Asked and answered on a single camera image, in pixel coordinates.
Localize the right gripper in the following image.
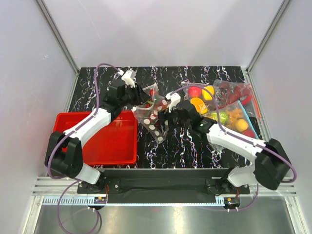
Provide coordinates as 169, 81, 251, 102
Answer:
154, 107, 191, 134

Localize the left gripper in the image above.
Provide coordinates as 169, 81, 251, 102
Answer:
119, 83, 150, 107

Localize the polka dot zip bag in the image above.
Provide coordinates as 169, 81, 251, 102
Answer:
132, 84, 168, 144

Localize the fake cherry bunch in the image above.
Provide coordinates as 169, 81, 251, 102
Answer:
145, 89, 168, 117

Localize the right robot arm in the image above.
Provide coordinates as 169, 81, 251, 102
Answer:
158, 101, 292, 193

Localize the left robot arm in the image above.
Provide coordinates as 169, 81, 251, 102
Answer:
44, 81, 152, 193

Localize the zip bag with apple and peppers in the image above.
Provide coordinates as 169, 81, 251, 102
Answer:
181, 82, 218, 115

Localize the zip bag with red chilies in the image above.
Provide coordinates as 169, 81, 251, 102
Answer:
213, 80, 261, 118

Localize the blue zip bag mixed food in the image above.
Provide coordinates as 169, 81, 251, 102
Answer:
201, 101, 258, 139

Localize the red plastic bin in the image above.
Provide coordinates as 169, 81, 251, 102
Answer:
53, 111, 137, 166

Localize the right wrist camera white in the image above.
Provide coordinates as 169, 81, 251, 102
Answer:
165, 93, 181, 113

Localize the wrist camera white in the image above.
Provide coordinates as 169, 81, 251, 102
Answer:
165, 93, 181, 113
117, 69, 136, 88

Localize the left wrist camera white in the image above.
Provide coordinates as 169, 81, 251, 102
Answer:
117, 69, 136, 88

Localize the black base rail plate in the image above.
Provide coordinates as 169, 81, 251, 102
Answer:
77, 169, 237, 206

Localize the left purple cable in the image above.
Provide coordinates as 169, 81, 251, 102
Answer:
47, 62, 124, 234

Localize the purple cable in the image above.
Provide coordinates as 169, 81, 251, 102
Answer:
47, 62, 124, 234
170, 85, 298, 210

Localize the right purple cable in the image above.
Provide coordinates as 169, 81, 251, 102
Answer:
170, 85, 298, 210

